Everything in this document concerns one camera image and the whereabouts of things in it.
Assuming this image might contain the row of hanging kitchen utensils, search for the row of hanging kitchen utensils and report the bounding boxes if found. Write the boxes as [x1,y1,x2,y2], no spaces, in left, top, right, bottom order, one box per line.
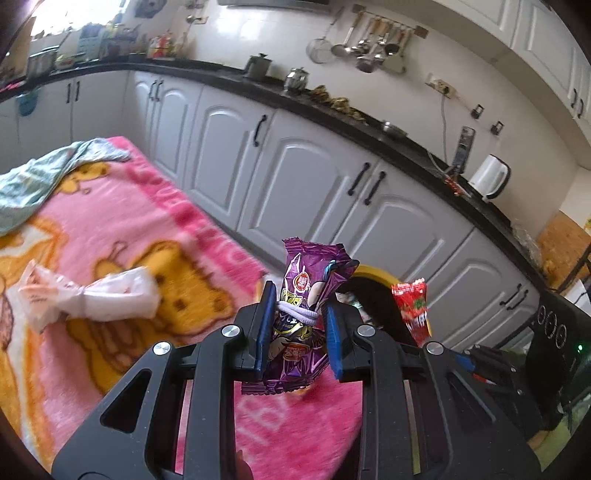
[307,4,428,75]

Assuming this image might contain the pink printed blanket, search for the pink printed blanket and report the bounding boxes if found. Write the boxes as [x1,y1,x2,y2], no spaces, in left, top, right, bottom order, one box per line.
[0,136,365,480]

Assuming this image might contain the white hair tie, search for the white hair tie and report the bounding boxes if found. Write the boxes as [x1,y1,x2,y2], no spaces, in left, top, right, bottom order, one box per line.
[276,302,320,325]

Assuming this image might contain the white kitchen cabinets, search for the white kitchen cabinets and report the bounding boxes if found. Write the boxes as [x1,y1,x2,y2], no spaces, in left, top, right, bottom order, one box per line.
[0,69,541,361]
[429,0,591,121]

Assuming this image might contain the small red clip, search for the small red clip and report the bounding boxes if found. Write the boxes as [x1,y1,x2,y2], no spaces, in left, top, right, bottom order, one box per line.
[443,173,472,197]

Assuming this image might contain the kitchen window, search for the kitchen window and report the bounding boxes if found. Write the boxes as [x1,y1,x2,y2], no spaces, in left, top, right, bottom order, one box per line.
[28,0,127,35]

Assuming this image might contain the clear plastic bag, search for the clear plastic bag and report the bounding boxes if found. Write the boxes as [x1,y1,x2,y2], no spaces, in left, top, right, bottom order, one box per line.
[510,222,546,264]

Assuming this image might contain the yellow rimmed trash bin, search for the yellow rimmed trash bin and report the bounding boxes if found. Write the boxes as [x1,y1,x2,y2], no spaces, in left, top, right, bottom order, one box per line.
[339,264,432,348]

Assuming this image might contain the white upper kitchen cabinets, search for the white upper kitchen cabinets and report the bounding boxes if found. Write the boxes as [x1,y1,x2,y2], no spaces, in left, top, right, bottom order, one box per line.
[429,0,591,121]

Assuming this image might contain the black kitchen countertop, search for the black kitchen countertop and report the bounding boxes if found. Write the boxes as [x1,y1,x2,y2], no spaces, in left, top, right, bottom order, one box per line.
[0,58,561,291]

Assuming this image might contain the steel teapot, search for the steel teapot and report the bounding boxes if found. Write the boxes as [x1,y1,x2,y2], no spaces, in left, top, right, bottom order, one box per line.
[283,67,309,92]

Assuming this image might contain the brown wooden board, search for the brown wooden board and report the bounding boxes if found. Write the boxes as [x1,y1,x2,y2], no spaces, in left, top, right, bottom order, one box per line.
[538,210,591,291]

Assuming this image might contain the person's left hand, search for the person's left hand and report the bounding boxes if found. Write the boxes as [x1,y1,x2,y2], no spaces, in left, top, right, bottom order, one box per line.
[233,450,256,480]

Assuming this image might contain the white wall socket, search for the white wall socket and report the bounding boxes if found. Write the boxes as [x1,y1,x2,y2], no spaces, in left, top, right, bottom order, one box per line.
[425,74,458,97]

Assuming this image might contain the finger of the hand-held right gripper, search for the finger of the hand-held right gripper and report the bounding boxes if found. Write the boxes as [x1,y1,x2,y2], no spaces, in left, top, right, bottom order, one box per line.
[450,351,528,387]
[466,344,532,370]

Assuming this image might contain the blue phone on charger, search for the blue phone on charger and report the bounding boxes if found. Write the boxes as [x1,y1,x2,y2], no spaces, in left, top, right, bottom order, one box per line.
[451,126,476,169]

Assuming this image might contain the white lower kitchen cabinets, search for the white lower kitchen cabinets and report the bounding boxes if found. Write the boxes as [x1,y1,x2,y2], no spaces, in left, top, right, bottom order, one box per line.
[0,69,541,361]

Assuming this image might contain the steel stockpot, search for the steel stockpot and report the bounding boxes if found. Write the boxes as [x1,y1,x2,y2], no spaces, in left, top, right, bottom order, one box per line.
[27,48,58,77]

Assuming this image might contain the pile of dried vegetables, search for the pile of dried vegetables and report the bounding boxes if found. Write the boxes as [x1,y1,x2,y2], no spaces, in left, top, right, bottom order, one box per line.
[310,84,370,123]

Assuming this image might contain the grey charger cable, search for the grey charger cable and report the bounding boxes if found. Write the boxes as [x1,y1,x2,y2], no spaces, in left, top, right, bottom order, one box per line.
[440,95,452,163]

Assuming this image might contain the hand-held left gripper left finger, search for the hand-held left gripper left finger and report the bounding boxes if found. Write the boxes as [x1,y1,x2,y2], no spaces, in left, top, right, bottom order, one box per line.
[51,279,279,480]

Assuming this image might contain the light blue cloth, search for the light blue cloth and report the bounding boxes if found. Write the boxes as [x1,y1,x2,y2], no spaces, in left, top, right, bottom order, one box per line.
[0,138,131,236]

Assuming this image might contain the purple snack packet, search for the purple snack packet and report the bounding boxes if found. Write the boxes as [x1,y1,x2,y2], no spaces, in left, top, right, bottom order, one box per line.
[241,237,360,398]

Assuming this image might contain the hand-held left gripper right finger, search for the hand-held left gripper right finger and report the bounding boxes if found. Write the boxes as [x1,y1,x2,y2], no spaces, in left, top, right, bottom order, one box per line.
[322,295,541,480]

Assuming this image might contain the dark metal pot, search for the dark metal pot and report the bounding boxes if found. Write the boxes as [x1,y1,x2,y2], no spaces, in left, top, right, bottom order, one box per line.
[244,53,271,81]

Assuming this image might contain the white electric kettle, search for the white electric kettle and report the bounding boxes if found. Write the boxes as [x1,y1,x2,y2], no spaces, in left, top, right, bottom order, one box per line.
[468,154,512,200]

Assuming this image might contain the red snack packet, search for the red snack packet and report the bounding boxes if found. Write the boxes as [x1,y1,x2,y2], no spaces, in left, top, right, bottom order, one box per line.
[391,278,431,347]

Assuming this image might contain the white tied plastic bag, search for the white tied plastic bag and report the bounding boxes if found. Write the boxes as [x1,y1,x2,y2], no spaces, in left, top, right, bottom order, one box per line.
[16,259,160,333]

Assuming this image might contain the group of condiment bottles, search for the group of condiment bottles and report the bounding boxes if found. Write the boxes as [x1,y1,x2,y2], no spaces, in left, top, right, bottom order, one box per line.
[147,30,190,58]

